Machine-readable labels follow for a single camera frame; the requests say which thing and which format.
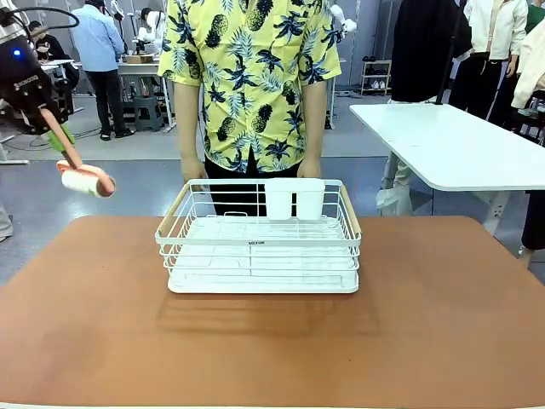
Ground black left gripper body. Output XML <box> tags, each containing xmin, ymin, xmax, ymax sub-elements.
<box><xmin>0</xmin><ymin>36</ymin><xmax>57</xmax><ymax>121</ymax></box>

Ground pink handled white lint roller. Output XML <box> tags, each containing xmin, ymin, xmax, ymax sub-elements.
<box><xmin>38</xmin><ymin>107</ymin><xmax>117</xmax><ymax>199</ymax></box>

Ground white wire dish rack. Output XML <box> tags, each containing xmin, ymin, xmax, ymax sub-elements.
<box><xmin>155</xmin><ymin>178</ymin><xmax>363</xmax><ymax>274</ymax></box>

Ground white plastic drain tray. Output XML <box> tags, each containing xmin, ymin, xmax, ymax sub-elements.
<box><xmin>167</xmin><ymin>215</ymin><xmax>360</xmax><ymax>295</ymax></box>

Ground white plastic cutlery holder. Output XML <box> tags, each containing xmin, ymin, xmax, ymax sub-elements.
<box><xmin>263</xmin><ymin>177</ymin><xmax>327</xmax><ymax>222</ymax></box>

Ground person's right forearm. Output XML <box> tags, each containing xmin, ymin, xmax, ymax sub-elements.
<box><xmin>173</xmin><ymin>79</ymin><xmax>204</xmax><ymax>161</ymax></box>

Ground person's left forearm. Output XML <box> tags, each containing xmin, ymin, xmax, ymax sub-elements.
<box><xmin>299</xmin><ymin>78</ymin><xmax>329</xmax><ymax>162</ymax></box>

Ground person's right hand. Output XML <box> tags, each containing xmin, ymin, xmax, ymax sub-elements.
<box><xmin>181</xmin><ymin>156</ymin><xmax>209</xmax><ymax>187</ymax></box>

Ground person's left hand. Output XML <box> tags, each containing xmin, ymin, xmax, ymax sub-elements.
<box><xmin>296</xmin><ymin>158</ymin><xmax>323</xmax><ymax>180</ymax></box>

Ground white background desk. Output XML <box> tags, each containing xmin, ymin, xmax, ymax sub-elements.
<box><xmin>38</xmin><ymin>58</ymin><xmax>84</xmax><ymax>115</ymax></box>

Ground seated person in black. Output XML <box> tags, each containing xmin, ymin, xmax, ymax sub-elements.
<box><xmin>27</xmin><ymin>20</ymin><xmax>81</xmax><ymax>89</ymax></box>

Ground man in blue shirt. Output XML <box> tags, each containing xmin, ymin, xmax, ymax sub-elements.
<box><xmin>70</xmin><ymin>0</ymin><xmax>136</xmax><ymax>141</ymax></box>

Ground grey step stool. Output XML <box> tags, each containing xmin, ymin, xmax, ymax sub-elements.
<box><xmin>133</xmin><ymin>95</ymin><xmax>165</xmax><ymax>133</ymax></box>

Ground grey trouser leg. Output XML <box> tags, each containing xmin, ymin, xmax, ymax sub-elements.
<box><xmin>0</xmin><ymin>203</ymin><xmax>14</xmax><ymax>243</ymax></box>

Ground dark haired person in white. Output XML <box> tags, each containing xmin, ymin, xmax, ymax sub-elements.
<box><xmin>136</xmin><ymin>6</ymin><xmax>167</xmax><ymax>44</ymax></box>

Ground person's black trousers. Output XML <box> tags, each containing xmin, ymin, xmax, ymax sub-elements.
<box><xmin>204</xmin><ymin>152</ymin><xmax>301</xmax><ymax>217</ymax></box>

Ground person in pineapple shirt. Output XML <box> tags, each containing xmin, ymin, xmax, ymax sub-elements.
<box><xmin>157</xmin><ymin>0</ymin><xmax>343</xmax><ymax>174</ymax></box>

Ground white shoe rack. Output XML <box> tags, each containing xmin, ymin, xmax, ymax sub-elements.
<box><xmin>360</xmin><ymin>59</ymin><xmax>392</xmax><ymax>95</ymax></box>

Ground white plastic bag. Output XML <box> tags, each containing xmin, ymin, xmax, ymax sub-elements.
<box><xmin>376</xmin><ymin>187</ymin><xmax>413</xmax><ymax>217</ymax></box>

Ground black hanging garment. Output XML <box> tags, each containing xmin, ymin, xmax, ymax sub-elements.
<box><xmin>390</xmin><ymin>0</ymin><xmax>473</xmax><ymax>103</ymax></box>

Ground white side table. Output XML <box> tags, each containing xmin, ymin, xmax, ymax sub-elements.
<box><xmin>348</xmin><ymin>103</ymin><xmax>545</xmax><ymax>235</ymax></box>

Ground black stand pole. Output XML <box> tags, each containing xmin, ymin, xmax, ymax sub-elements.
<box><xmin>433</xmin><ymin>0</ymin><xmax>466</xmax><ymax>106</ymax></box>

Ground black hanging trousers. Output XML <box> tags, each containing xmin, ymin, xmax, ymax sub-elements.
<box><xmin>449</xmin><ymin>51</ymin><xmax>519</xmax><ymax>121</ymax></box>

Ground white hanging jacket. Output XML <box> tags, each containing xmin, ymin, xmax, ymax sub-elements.
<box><xmin>462</xmin><ymin>0</ymin><xmax>529</xmax><ymax>60</ymax></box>

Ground cream hanging jacket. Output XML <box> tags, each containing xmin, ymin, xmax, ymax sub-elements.
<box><xmin>510</xmin><ymin>19</ymin><xmax>545</xmax><ymax>110</ymax></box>

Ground bystander leg in black trousers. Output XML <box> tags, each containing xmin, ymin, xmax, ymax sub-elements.
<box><xmin>518</xmin><ymin>190</ymin><xmax>545</xmax><ymax>268</ymax></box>

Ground green hanging garment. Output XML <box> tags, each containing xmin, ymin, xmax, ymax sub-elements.
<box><xmin>525</xmin><ymin>0</ymin><xmax>545</xmax><ymax>33</ymax></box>

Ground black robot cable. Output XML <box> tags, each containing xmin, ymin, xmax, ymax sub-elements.
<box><xmin>0</xmin><ymin>5</ymin><xmax>81</xmax><ymax>34</ymax></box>

